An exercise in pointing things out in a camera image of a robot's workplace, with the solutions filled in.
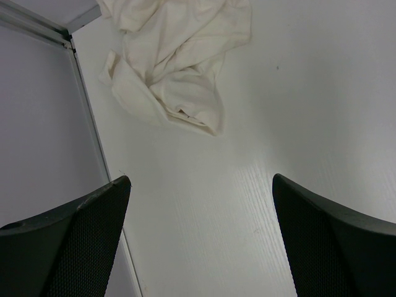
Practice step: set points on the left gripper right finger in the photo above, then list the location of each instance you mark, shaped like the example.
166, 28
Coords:
333, 250

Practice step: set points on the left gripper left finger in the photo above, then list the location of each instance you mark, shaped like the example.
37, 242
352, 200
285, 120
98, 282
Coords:
66, 251

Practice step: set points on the cream white t-shirt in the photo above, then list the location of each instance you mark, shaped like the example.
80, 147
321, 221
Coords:
171, 55

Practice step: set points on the left aluminium frame post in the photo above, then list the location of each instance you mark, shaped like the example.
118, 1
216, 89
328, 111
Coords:
51, 153

